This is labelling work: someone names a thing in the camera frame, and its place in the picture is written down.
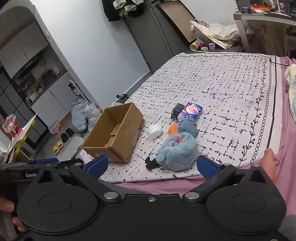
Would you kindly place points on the beige cloth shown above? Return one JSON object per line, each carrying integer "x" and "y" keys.
{"x": 129, "y": 8}

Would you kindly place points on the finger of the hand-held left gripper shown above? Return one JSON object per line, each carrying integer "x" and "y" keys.
{"x": 47, "y": 160}

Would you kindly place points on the blue fluffy plush toy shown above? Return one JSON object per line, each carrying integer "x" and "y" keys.
{"x": 178, "y": 153}

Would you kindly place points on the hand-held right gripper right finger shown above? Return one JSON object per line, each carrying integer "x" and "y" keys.
{"x": 206, "y": 168}

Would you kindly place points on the black slipper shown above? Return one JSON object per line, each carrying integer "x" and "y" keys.
{"x": 64, "y": 138}
{"x": 69, "y": 132}

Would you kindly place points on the yellow slipper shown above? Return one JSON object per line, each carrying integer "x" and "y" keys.
{"x": 60, "y": 144}
{"x": 56, "y": 150}

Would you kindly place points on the grey-blue plastic bag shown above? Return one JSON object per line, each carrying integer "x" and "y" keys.
{"x": 78, "y": 115}

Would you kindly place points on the grey white cabinet unit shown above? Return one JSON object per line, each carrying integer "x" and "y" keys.
{"x": 55, "y": 92}

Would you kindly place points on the pink package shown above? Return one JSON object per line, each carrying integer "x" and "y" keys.
{"x": 55, "y": 129}

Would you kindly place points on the black hanging jacket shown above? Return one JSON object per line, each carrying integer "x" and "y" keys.
{"x": 111, "y": 12}

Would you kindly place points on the small black white toy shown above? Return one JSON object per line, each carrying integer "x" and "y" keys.
{"x": 151, "y": 162}

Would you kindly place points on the small lavender box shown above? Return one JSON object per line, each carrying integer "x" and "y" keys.
{"x": 211, "y": 46}

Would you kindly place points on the white desk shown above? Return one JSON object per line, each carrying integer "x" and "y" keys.
{"x": 261, "y": 19}

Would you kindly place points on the paper cup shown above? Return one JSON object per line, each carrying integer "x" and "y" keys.
{"x": 194, "y": 45}

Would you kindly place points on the black-framed brown board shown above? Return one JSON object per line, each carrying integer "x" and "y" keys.
{"x": 175, "y": 18}

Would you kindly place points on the orange burger plush toy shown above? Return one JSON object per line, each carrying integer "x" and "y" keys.
{"x": 172, "y": 130}

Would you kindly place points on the blue planet-print tissue pack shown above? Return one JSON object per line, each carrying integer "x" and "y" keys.
{"x": 190, "y": 110}

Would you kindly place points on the person's right hand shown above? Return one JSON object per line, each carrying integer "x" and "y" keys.
{"x": 269, "y": 162}

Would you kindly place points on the white black-patterned blanket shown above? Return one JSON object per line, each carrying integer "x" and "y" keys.
{"x": 219, "y": 92}

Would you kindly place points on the person's left hand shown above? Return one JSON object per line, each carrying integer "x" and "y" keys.
{"x": 5, "y": 205}

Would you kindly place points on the black tripod device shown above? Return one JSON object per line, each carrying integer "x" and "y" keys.
{"x": 122, "y": 97}

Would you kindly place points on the white plastic bag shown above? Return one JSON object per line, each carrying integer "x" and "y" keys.
{"x": 92, "y": 114}

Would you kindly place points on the grey wardrobe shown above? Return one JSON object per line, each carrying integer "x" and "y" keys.
{"x": 148, "y": 34}

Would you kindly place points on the cream floral tote bag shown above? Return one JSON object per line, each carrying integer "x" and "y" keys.
{"x": 202, "y": 29}

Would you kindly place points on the brown cardboard box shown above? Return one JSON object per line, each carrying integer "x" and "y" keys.
{"x": 129, "y": 134}

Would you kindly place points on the red white snack bag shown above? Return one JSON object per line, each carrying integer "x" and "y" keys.
{"x": 11, "y": 126}

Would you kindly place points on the cream fabric bag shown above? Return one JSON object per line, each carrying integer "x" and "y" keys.
{"x": 224, "y": 34}

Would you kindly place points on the white plush toy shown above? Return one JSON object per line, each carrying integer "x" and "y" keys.
{"x": 291, "y": 88}

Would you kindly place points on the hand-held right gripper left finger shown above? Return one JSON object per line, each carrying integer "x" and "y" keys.
{"x": 98, "y": 165}

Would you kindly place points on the white rack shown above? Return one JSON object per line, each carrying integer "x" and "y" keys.
{"x": 79, "y": 91}

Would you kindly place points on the white oval board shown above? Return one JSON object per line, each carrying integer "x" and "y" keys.
{"x": 74, "y": 144}

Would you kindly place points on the yellow white paper board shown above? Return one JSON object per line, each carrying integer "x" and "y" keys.
{"x": 25, "y": 133}

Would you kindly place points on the black item in clear bag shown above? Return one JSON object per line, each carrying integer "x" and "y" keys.
{"x": 177, "y": 110}

